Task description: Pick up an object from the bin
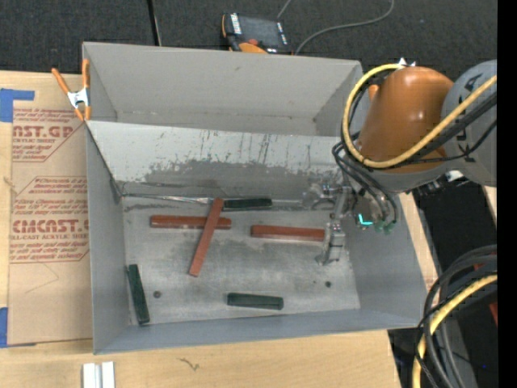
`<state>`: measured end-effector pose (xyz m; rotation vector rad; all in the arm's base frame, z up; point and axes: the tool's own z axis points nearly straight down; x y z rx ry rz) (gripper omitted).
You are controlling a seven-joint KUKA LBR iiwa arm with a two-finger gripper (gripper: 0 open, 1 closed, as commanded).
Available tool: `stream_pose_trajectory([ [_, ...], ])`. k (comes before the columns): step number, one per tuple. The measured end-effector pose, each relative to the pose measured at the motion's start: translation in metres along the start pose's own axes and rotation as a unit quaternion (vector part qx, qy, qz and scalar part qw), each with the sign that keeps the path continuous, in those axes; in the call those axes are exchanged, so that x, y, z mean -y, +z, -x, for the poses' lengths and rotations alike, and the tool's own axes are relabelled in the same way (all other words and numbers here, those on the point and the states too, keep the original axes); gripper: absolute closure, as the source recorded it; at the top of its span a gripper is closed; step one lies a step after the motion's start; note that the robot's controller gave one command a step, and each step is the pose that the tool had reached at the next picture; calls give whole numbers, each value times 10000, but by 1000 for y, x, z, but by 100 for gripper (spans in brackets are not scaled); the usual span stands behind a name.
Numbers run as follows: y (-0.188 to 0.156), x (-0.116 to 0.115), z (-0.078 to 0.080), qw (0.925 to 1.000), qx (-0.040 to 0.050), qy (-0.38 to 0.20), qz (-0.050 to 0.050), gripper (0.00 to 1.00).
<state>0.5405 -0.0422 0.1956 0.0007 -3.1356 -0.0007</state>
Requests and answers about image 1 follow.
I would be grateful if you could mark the brown cardboard board red print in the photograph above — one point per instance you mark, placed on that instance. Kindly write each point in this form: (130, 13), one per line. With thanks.
(48, 200)

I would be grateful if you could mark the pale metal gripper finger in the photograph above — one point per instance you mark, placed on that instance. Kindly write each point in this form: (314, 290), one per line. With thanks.
(339, 247)
(325, 249)

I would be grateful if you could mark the red-brown flat block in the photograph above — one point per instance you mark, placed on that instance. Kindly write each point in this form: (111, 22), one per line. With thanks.
(206, 241)
(287, 233)
(173, 221)

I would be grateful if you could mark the dark green flat block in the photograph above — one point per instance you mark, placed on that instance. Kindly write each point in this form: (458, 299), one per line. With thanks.
(138, 295)
(254, 301)
(247, 204)

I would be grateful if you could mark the grey metal bin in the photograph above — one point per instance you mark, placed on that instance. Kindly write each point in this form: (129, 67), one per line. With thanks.
(250, 257)

